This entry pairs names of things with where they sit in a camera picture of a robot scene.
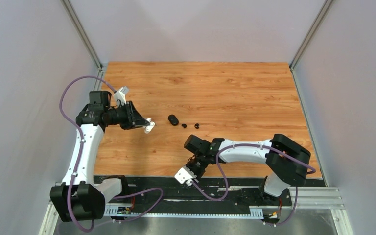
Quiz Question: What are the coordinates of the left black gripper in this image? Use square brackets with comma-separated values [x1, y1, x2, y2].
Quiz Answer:
[104, 100, 149, 130]

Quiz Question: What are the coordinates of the white earbud charging case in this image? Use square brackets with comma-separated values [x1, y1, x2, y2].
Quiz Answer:
[143, 118, 156, 134]

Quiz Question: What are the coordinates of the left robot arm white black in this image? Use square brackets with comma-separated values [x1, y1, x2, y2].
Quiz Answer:
[50, 91, 155, 222]

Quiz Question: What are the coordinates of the black earbud charging case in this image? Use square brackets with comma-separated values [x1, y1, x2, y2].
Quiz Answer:
[168, 114, 179, 126]

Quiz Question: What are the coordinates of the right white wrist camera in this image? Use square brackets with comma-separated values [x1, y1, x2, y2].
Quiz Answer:
[174, 166, 197, 186]

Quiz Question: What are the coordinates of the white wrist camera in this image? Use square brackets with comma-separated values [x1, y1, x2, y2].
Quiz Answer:
[113, 86, 129, 107]
[174, 166, 197, 186]

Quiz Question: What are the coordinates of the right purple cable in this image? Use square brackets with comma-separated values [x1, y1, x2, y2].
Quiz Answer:
[191, 143, 317, 227]

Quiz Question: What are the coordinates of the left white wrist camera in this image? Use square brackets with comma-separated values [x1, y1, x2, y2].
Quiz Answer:
[113, 86, 129, 107]

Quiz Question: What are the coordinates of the aluminium frame rail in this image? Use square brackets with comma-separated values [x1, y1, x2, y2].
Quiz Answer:
[39, 183, 354, 235]

